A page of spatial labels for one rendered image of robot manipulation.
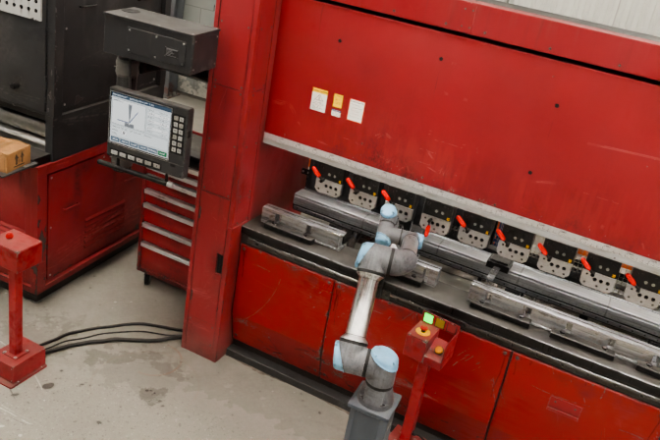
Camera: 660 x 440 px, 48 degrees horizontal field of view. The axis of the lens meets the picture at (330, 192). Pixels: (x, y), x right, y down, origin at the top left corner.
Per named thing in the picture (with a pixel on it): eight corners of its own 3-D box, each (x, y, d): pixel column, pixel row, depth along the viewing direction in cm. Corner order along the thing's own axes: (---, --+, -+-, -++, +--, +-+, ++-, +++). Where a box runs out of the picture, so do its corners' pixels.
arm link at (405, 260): (420, 258, 297) (425, 228, 344) (394, 252, 298) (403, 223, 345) (414, 285, 299) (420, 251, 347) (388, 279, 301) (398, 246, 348)
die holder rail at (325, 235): (260, 221, 414) (262, 206, 410) (265, 218, 419) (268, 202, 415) (339, 251, 396) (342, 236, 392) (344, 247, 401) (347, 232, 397)
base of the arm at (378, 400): (386, 416, 294) (391, 397, 290) (352, 402, 298) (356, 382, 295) (398, 396, 307) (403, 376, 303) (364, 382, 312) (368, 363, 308)
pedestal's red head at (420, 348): (402, 354, 356) (410, 322, 349) (415, 340, 369) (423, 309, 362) (439, 371, 347) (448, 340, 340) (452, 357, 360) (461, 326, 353)
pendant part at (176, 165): (105, 154, 371) (108, 86, 357) (120, 148, 381) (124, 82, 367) (182, 180, 358) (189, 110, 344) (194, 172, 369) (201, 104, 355)
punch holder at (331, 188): (313, 190, 390) (318, 161, 384) (321, 186, 397) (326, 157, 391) (339, 198, 385) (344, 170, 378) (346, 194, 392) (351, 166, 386)
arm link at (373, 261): (364, 378, 290) (396, 246, 300) (327, 368, 292) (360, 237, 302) (364, 377, 302) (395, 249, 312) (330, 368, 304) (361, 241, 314)
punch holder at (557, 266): (535, 268, 348) (545, 238, 341) (539, 261, 355) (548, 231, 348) (567, 279, 342) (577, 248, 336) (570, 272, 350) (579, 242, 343)
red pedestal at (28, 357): (-17, 374, 390) (-21, 237, 358) (21, 352, 411) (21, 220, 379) (10, 389, 383) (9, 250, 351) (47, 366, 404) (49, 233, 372)
